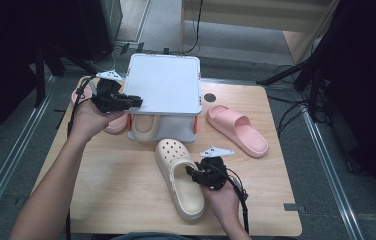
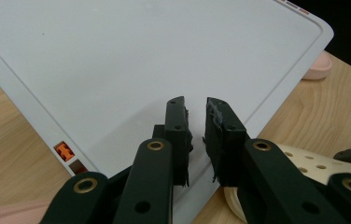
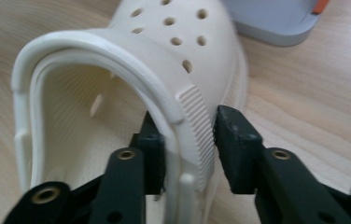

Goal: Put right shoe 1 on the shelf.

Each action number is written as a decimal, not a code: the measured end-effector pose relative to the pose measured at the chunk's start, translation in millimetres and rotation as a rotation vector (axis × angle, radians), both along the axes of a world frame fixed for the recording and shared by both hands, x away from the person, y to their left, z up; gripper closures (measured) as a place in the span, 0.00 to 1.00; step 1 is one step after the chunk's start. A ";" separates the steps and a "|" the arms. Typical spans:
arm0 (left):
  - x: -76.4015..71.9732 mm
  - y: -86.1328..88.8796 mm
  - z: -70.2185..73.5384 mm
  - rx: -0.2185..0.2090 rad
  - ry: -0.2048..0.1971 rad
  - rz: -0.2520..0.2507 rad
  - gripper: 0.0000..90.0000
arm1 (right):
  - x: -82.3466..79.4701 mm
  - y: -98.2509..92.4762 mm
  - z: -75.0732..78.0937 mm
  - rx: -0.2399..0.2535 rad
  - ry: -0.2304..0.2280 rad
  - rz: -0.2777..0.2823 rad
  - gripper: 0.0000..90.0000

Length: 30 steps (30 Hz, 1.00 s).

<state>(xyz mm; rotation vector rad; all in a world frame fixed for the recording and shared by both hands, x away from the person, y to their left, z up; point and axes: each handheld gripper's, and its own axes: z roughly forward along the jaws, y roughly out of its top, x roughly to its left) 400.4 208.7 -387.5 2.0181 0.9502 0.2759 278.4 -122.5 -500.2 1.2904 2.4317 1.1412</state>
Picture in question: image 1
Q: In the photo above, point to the person's left hand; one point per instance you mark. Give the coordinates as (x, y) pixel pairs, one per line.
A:
(87, 121)

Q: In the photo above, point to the dark round table grommet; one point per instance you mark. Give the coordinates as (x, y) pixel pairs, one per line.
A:
(209, 97)

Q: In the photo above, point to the grey two-tier shoe rack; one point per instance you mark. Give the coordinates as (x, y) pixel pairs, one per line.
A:
(162, 83)

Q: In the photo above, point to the cream perforated clog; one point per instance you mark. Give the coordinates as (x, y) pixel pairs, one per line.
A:
(186, 196)
(144, 126)

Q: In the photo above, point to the person's right hand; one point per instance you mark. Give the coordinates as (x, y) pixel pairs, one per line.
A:
(224, 205)

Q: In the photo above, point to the black curtain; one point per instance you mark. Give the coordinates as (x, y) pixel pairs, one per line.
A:
(369, 66)
(9, 50)

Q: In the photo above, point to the light wooden cabinet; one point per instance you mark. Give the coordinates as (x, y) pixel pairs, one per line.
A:
(304, 43)

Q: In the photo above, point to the metal floor rail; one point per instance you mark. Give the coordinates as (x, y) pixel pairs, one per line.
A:
(329, 166)
(12, 160)

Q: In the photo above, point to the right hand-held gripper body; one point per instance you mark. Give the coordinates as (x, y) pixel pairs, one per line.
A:
(212, 173)

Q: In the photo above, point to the dark grey cabinet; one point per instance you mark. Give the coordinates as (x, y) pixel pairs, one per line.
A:
(111, 20)

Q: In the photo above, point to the black tripod stand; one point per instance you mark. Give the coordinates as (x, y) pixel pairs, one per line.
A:
(286, 72)

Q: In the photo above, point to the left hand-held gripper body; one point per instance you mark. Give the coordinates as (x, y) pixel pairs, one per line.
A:
(107, 96)

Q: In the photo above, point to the black metal stand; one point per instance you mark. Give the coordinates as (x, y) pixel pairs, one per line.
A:
(40, 76)

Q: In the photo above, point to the pink slide sandal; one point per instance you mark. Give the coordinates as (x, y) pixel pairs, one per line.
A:
(117, 126)
(242, 133)

